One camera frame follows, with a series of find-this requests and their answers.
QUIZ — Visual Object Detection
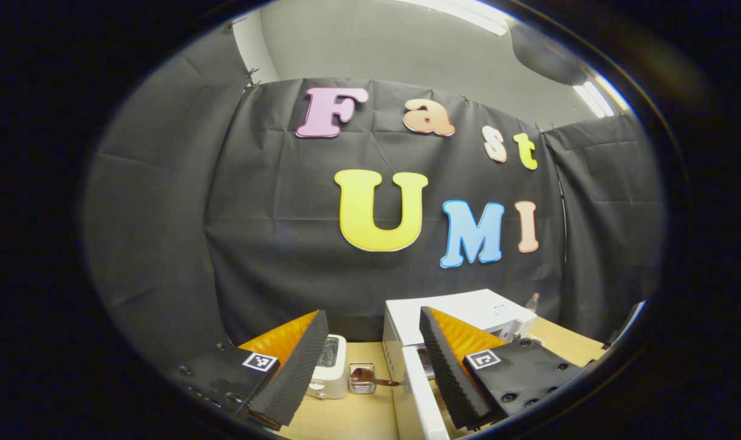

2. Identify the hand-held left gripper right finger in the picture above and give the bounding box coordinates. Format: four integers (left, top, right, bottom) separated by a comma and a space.
418, 307, 592, 430

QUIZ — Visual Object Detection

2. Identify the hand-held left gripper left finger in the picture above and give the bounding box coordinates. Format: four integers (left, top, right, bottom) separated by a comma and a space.
172, 310, 330, 428

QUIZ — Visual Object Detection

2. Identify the white microwave oven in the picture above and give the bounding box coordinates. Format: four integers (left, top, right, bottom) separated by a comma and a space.
383, 288, 537, 440

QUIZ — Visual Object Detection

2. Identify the white toaster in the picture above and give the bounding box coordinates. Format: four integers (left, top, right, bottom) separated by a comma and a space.
306, 334, 350, 400

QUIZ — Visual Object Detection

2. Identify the black backdrop cloth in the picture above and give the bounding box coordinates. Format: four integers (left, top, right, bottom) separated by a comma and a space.
83, 24, 665, 373

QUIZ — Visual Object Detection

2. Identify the small ceiling light panel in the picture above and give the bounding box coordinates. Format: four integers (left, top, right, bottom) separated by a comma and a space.
572, 76, 628, 118

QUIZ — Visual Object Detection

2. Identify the large ceiling light panel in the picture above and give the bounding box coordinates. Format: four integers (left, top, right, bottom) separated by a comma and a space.
401, 0, 512, 36

